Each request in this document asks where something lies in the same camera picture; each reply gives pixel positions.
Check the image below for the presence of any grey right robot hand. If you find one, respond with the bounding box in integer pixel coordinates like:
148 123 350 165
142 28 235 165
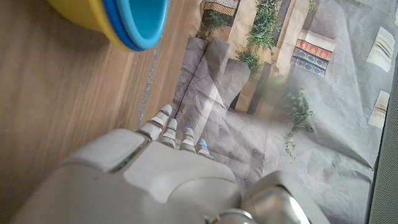
9 104 330 224

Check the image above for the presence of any light blue toy cup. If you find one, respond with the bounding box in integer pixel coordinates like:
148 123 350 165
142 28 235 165
116 0 170 50

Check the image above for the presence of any dark blue toy cup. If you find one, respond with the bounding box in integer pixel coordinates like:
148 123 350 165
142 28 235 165
101 0 147 52

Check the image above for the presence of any large yellow toy cup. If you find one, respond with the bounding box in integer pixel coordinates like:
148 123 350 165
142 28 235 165
48 0 134 53

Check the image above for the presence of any printed backdrop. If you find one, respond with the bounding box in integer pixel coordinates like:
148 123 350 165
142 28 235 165
172 0 398 224

